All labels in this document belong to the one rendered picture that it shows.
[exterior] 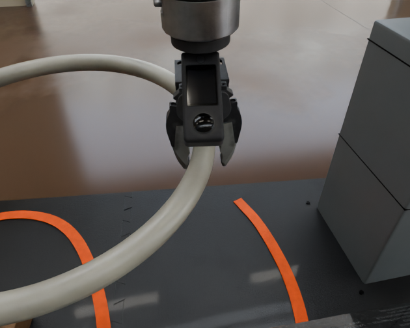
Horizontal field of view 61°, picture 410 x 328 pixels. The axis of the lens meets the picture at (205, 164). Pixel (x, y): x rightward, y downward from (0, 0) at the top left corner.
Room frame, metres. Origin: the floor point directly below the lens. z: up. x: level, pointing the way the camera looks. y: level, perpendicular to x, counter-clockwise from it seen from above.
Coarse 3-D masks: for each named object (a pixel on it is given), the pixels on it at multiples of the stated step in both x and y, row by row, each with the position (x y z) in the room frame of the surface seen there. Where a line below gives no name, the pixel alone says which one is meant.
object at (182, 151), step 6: (180, 126) 0.39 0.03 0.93; (180, 132) 0.39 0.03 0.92; (180, 138) 0.39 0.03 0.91; (174, 144) 0.39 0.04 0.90; (180, 144) 0.39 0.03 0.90; (174, 150) 0.40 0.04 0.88; (180, 150) 0.40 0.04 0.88; (186, 150) 0.40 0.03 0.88; (180, 156) 0.40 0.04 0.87; (186, 156) 0.40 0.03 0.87; (180, 162) 0.40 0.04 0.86; (186, 162) 0.40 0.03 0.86; (186, 168) 0.41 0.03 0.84
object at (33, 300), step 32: (32, 64) 0.59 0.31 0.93; (64, 64) 0.60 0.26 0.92; (96, 64) 0.59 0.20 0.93; (128, 64) 0.58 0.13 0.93; (192, 160) 0.33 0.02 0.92; (192, 192) 0.28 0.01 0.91; (160, 224) 0.24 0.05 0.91; (128, 256) 0.20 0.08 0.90; (32, 288) 0.17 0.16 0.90; (64, 288) 0.17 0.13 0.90; (96, 288) 0.17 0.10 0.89; (0, 320) 0.14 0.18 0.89
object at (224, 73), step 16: (176, 48) 0.39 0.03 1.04; (192, 48) 0.38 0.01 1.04; (208, 48) 0.38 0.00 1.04; (176, 64) 0.45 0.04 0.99; (224, 64) 0.45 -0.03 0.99; (176, 80) 0.41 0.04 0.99; (224, 80) 0.41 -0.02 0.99; (176, 96) 0.39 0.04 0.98; (224, 96) 0.39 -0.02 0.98; (176, 112) 0.39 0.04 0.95; (224, 112) 0.39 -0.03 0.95
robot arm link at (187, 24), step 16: (160, 0) 0.40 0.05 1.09; (176, 0) 0.37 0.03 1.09; (224, 0) 0.37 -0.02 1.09; (176, 16) 0.37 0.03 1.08; (192, 16) 0.37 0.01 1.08; (208, 16) 0.37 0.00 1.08; (224, 16) 0.38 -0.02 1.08; (176, 32) 0.38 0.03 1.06; (192, 32) 0.37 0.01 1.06; (208, 32) 0.37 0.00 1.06; (224, 32) 0.38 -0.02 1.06
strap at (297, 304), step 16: (240, 208) 1.07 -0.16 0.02; (64, 224) 0.98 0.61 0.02; (256, 224) 0.98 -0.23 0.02; (80, 240) 0.89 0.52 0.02; (272, 240) 0.89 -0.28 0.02; (80, 256) 0.81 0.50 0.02; (288, 272) 0.74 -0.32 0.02; (288, 288) 0.67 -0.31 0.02; (96, 304) 0.61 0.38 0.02; (304, 304) 0.61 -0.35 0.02; (96, 320) 0.56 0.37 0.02; (304, 320) 0.56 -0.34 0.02
